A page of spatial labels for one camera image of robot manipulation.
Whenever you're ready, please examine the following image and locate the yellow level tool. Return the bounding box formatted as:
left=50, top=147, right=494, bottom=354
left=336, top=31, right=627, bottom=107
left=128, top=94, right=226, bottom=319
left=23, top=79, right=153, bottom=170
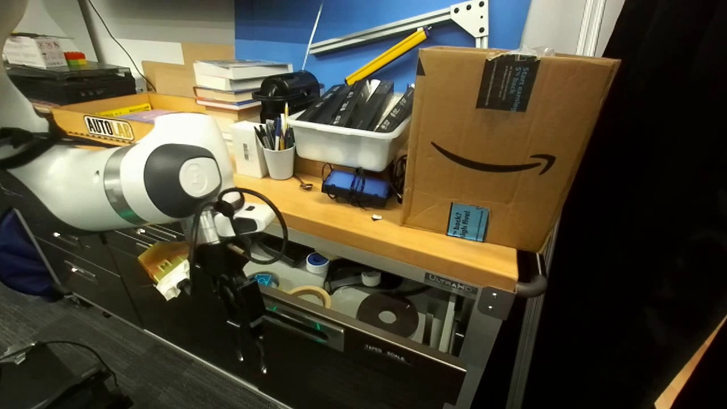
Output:
left=345, top=27, right=429, bottom=86

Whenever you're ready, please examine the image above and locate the black tape roll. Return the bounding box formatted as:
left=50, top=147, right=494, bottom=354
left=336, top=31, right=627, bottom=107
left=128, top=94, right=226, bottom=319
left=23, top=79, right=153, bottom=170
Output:
left=357, top=294, right=419, bottom=336

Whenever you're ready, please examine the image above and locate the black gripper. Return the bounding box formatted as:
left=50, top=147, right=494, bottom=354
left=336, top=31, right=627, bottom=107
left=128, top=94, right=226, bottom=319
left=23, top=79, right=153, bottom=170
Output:
left=190, top=247, right=269, bottom=376

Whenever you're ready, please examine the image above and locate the blue and black pouch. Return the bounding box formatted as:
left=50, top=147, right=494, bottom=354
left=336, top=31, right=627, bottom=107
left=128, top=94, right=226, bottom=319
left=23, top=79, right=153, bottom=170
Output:
left=323, top=170, right=392, bottom=208

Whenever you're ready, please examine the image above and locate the white plastic bin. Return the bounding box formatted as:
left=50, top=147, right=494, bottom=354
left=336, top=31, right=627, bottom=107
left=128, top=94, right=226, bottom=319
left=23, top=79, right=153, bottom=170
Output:
left=289, top=116, right=410, bottom=174

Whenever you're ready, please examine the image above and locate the grey metal drawer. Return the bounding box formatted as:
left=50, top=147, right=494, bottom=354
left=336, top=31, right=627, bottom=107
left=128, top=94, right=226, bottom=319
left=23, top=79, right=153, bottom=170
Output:
left=245, top=237, right=480, bottom=409

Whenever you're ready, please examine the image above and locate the white rectangular box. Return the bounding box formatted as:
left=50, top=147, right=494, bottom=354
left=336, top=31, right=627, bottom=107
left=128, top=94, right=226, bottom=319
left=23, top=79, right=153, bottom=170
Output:
left=231, top=122, right=267, bottom=178

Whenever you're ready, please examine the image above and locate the white pen cup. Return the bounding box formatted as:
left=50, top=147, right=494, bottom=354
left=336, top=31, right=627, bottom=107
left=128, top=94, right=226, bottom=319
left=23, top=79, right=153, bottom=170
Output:
left=263, top=149, right=295, bottom=179

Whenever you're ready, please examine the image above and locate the aluminium extrusion frame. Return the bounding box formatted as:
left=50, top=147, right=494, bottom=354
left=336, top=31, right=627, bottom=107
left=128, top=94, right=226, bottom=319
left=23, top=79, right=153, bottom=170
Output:
left=310, top=0, right=490, bottom=55

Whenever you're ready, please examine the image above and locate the yellow cardboard tray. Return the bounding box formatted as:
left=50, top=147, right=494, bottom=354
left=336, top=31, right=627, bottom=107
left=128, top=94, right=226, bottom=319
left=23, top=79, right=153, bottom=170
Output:
left=50, top=94, right=202, bottom=147

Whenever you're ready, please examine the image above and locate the stack of books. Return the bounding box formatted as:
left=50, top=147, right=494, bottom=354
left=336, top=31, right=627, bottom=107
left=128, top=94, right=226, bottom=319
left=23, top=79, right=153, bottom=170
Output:
left=194, top=60, right=293, bottom=110

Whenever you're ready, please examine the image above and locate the beige tape roll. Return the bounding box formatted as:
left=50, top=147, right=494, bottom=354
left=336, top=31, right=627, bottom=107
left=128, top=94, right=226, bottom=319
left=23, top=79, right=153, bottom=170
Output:
left=287, top=286, right=331, bottom=309

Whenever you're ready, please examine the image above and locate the blue white tape roll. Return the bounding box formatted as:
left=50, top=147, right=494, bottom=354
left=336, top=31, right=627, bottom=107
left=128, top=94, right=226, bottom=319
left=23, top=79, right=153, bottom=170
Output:
left=304, top=253, right=330, bottom=278

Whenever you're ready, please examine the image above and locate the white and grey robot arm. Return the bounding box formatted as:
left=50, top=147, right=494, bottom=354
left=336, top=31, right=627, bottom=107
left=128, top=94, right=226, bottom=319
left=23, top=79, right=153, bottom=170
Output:
left=0, top=69, right=284, bottom=370

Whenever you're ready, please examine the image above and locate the brown cardboard shipping box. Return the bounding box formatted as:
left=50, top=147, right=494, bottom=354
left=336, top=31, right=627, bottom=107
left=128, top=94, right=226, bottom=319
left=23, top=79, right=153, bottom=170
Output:
left=402, top=47, right=619, bottom=253

